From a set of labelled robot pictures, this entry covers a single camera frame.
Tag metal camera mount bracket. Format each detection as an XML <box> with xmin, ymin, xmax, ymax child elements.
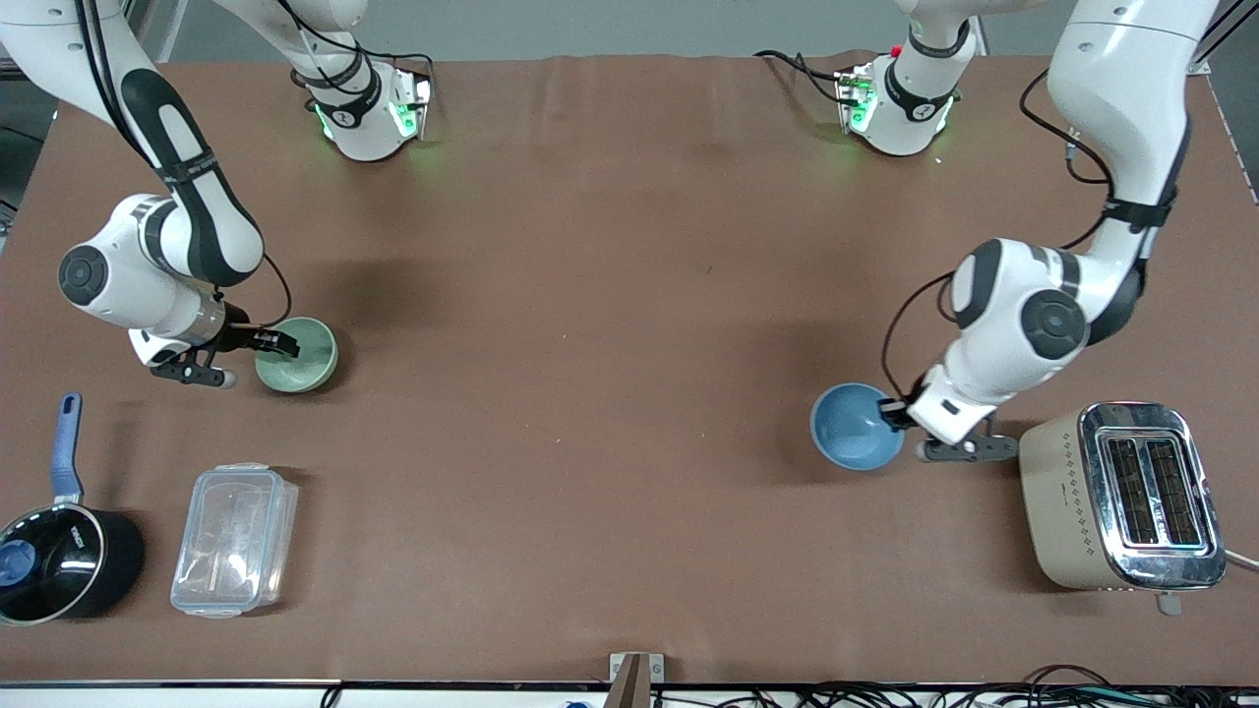
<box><xmin>608</xmin><ymin>652</ymin><xmax>665</xmax><ymax>708</ymax></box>

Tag brown table cover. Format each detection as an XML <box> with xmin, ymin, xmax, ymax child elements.
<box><xmin>0</xmin><ymin>51</ymin><xmax>1259</xmax><ymax>686</ymax></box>

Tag left arm base connector plate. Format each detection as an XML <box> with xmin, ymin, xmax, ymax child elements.
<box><xmin>835</xmin><ymin>64</ymin><xmax>879</xmax><ymax>136</ymax></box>

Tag black right base cable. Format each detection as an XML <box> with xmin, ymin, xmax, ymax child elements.
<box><xmin>354</xmin><ymin>39</ymin><xmax>436</xmax><ymax>82</ymax></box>

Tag beige chrome toaster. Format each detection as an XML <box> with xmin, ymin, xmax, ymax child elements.
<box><xmin>1018</xmin><ymin>400</ymin><xmax>1229</xmax><ymax>617</ymax></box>

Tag black saucepan blue handle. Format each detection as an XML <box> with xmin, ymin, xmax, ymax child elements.
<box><xmin>0</xmin><ymin>392</ymin><xmax>147</xmax><ymax>626</ymax></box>

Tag glass lid blue knob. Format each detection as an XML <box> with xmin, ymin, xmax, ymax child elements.
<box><xmin>0</xmin><ymin>505</ymin><xmax>105</xmax><ymax>623</ymax></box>

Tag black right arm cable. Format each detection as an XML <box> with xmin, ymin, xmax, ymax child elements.
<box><xmin>77</xmin><ymin>0</ymin><xmax>294</xmax><ymax>330</ymax></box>

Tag black left base cable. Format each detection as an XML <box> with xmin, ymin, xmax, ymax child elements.
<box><xmin>754</xmin><ymin>49</ymin><xmax>849</xmax><ymax>105</ymax></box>

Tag black tangled cables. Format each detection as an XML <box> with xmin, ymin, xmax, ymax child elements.
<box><xmin>787</xmin><ymin>666</ymin><xmax>1259</xmax><ymax>708</ymax></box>

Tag black base cable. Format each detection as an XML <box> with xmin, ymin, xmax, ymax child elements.
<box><xmin>354</xmin><ymin>39</ymin><xmax>436</xmax><ymax>82</ymax></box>
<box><xmin>754</xmin><ymin>49</ymin><xmax>849</xmax><ymax>105</ymax></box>

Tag green bowl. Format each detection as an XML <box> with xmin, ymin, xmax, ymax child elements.
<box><xmin>255</xmin><ymin>317</ymin><xmax>339</xmax><ymax>394</ymax></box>

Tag clear plastic lidded container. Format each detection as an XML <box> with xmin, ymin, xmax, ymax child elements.
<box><xmin>170</xmin><ymin>463</ymin><xmax>300</xmax><ymax>620</ymax></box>

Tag blue bowl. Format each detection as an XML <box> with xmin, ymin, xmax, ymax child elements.
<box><xmin>809</xmin><ymin>383</ymin><xmax>906</xmax><ymax>472</ymax></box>

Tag right arm base connector plate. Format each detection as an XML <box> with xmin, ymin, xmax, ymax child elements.
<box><xmin>391</xmin><ymin>71</ymin><xmax>435</xmax><ymax>142</ymax></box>

